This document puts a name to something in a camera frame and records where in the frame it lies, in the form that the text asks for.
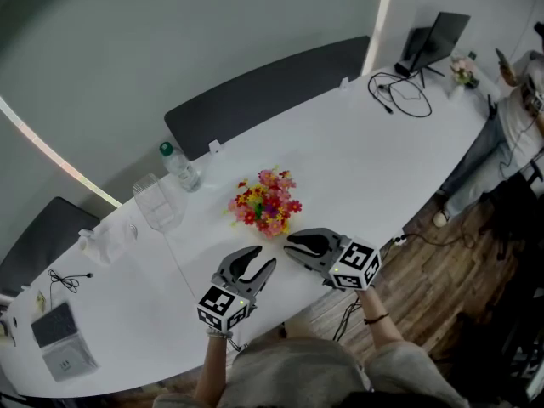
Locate curved wall light strip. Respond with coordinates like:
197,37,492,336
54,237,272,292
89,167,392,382
0,95,124,209

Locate pink flowers white vase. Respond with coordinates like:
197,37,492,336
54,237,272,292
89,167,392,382
448,54,480,98

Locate small dark chair back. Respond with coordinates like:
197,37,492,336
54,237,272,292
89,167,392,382
0,196,102,298

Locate looped black cable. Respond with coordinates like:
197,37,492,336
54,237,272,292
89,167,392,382
367,71,434,119

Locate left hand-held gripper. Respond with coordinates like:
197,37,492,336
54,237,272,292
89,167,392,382
196,245,278,332

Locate black floor cable with plug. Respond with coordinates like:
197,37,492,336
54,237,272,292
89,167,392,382
389,231,477,250

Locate clear bottle green cap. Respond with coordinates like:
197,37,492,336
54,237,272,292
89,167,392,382
159,141,203,194

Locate person's grey shirt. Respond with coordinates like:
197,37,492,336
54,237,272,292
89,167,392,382
151,320,471,408

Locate white table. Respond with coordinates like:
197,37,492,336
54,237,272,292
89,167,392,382
0,59,499,399

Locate grey laptop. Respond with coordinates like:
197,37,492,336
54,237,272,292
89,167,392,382
30,301,100,383

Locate black monitor on stand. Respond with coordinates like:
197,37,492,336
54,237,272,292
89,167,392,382
394,11,472,89

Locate long dark chair back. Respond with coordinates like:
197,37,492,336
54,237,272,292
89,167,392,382
163,35,371,162

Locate person's left forearm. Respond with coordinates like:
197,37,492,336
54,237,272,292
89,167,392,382
194,331,230,408

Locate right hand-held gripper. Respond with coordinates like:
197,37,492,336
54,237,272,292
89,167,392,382
283,227,383,292

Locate colourful flowers bouquet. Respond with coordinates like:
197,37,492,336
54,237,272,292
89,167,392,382
224,164,303,240

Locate thin black cable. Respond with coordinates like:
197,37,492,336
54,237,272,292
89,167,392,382
47,269,94,310

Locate person's right forearm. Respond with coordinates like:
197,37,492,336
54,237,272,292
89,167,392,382
358,286,405,355

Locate white plastic jug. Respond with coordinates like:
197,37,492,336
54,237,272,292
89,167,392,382
77,220,139,268

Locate clear plastic container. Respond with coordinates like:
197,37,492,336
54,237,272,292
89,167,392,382
132,173,189,233

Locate thin white cable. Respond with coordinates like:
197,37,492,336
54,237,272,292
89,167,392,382
162,229,199,299

